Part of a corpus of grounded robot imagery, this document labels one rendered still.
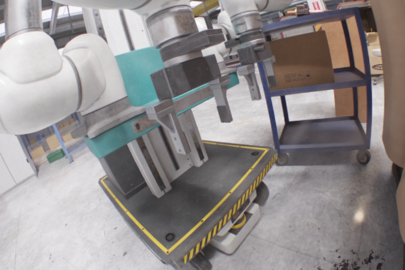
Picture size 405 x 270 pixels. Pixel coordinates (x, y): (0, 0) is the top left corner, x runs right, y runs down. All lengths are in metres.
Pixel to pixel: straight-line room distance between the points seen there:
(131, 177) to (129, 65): 0.52
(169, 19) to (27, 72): 0.29
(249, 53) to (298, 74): 0.63
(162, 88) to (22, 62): 0.29
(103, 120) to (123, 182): 0.48
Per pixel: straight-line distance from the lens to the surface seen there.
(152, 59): 0.76
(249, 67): 0.49
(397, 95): 0.91
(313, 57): 1.09
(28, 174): 4.26
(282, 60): 1.10
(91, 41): 0.53
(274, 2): 0.63
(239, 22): 0.54
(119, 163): 0.90
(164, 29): 0.32
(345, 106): 1.78
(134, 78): 0.71
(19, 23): 0.47
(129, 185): 0.95
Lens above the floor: 0.79
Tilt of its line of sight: 16 degrees down
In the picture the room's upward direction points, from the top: 18 degrees counter-clockwise
